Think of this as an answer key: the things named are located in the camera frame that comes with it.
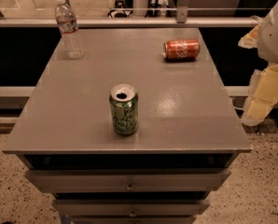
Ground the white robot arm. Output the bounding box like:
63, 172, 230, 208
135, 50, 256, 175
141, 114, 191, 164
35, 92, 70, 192
238, 2, 278, 126

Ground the red cola can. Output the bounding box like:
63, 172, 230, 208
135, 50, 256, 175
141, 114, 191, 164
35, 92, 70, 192
162, 38, 200, 60

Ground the green soda can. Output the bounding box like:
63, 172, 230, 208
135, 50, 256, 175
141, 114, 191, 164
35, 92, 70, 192
109, 84, 138, 135

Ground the grey drawer cabinet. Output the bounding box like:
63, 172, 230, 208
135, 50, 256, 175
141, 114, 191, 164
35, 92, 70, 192
4, 28, 251, 224

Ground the grey metal railing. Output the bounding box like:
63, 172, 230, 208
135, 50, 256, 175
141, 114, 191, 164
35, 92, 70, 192
0, 0, 276, 28

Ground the upper grey drawer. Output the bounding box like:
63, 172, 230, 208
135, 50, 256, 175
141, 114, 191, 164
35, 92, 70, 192
25, 169, 230, 193

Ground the grey drawer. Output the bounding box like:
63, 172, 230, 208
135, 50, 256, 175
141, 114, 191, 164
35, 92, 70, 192
25, 169, 230, 193
53, 200, 209, 217

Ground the lower grey drawer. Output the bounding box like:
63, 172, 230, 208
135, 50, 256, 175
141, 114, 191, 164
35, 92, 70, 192
53, 200, 209, 217

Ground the clear plastic water bottle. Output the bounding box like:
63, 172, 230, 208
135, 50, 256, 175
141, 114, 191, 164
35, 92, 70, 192
55, 0, 84, 59

